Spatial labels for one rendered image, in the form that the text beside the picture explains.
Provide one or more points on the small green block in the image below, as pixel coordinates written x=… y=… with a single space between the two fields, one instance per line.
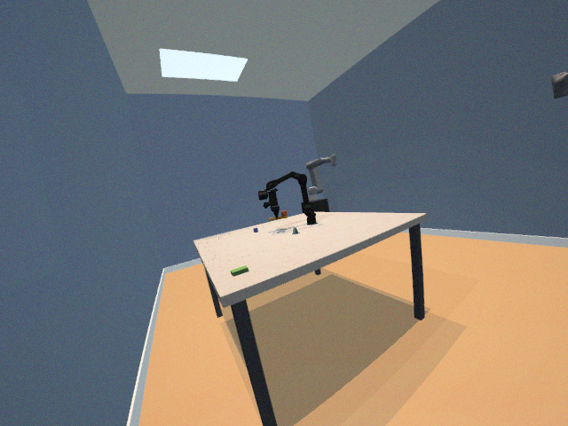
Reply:
x=239 y=270

